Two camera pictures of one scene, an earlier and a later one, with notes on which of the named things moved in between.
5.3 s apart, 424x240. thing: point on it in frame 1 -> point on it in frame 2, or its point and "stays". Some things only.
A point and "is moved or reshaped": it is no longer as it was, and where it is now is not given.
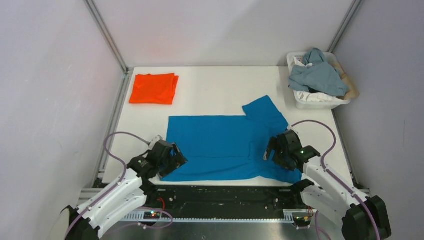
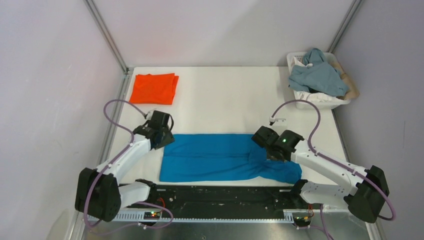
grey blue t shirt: [321, 77] stays
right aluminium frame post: [344, 25] stays
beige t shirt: [353, 92] stays
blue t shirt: [229, 147] is moved or reshaped
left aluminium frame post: [96, 15] stays
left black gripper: [176, 161] -> [169, 139]
